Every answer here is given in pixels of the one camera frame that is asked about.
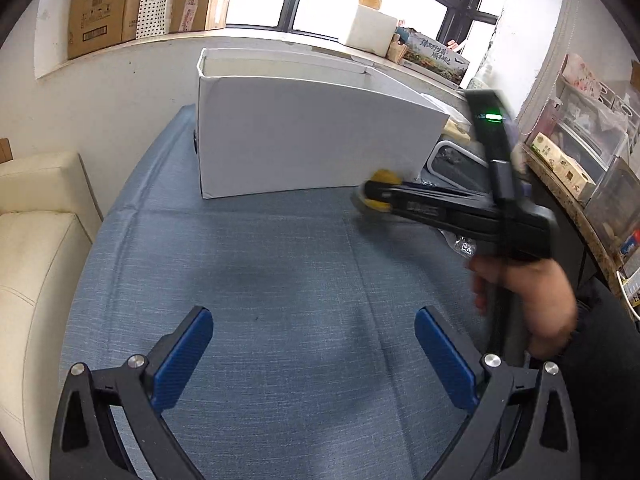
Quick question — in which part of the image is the landscape printed box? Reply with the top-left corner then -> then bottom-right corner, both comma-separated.
400,32 -> 471,86

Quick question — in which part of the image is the white tray with dark inside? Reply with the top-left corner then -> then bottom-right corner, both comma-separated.
422,135 -> 494,192

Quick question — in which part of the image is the small clear plastic box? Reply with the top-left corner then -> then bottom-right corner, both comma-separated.
584,156 -> 640,242

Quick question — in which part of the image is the clear plastic organizer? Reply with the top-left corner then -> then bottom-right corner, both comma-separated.
549,52 -> 640,162

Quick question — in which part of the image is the white foam box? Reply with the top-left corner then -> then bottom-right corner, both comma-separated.
342,4 -> 399,59

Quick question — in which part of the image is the white rectangular box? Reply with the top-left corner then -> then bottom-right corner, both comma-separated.
194,47 -> 451,200

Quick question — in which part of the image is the white cable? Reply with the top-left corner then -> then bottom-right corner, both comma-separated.
616,269 -> 640,322

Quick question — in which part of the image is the cream sofa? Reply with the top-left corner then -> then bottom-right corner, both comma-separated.
0,152 -> 104,461

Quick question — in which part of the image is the white dotted paper bag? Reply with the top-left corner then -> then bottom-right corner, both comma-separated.
135,0 -> 177,42

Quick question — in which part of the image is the person's right forearm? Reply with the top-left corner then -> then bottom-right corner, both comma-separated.
525,280 -> 640,480

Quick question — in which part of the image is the cream tissue box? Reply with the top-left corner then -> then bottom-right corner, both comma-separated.
529,132 -> 597,204

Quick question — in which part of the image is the stone counter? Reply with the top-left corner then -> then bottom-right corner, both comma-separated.
515,142 -> 640,307

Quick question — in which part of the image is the person's right hand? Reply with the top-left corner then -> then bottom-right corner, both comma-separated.
469,255 -> 580,361

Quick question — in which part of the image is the yellow jelly cup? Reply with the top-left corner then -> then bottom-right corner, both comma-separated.
350,167 -> 407,214

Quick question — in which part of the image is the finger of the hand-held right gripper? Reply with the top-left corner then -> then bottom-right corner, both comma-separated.
361,194 -> 408,217
365,180 -> 496,207

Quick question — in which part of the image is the blue tablecloth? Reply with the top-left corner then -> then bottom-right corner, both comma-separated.
60,104 -> 501,480

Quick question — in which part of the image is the small open cardboard box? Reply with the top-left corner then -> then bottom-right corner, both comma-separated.
206,0 -> 234,30

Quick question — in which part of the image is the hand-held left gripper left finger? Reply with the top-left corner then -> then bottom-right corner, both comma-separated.
49,306 -> 215,480

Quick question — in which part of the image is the soft tissue pack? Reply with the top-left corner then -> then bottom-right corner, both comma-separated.
444,119 -> 474,144

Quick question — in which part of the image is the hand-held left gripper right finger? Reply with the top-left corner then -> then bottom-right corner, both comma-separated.
414,306 -> 583,480

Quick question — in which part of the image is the large cardboard box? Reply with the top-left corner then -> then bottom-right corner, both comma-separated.
67,0 -> 152,61

